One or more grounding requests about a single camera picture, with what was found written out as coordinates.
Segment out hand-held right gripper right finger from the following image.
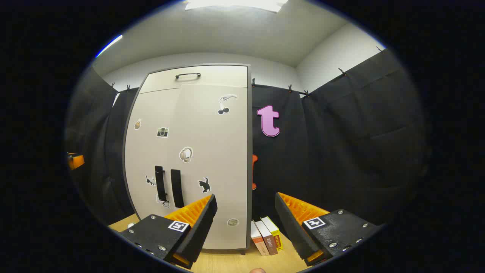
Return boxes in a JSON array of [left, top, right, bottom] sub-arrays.
[[275, 192, 381, 267]]

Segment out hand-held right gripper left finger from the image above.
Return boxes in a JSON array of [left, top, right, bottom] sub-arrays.
[[119, 194, 218, 270]]

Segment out beige cabinet door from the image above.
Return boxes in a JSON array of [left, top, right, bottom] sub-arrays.
[[124, 86, 182, 221], [167, 83, 249, 251]]

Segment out beige double-door shoe cabinet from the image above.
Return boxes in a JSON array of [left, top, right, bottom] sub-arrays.
[[122, 63, 253, 254]]

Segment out beige cabinet top panel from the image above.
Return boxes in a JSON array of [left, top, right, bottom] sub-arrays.
[[139, 65, 248, 94]]

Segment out yellow book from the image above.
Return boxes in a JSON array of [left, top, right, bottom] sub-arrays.
[[261, 216, 283, 251]]

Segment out brown book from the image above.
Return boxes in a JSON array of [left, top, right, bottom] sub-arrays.
[[255, 219, 278, 255]]

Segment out white and orange book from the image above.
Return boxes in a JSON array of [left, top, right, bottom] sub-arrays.
[[251, 220, 270, 256]]

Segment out black backdrop cloth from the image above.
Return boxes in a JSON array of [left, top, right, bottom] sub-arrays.
[[64, 49, 429, 228]]

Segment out narrow ceiling light strip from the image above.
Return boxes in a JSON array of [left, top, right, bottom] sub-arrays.
[[95, 34, 124, 58]]

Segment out rectangular ceiling light panel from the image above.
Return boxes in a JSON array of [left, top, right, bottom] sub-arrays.
[[185, 0, 288, 14]]

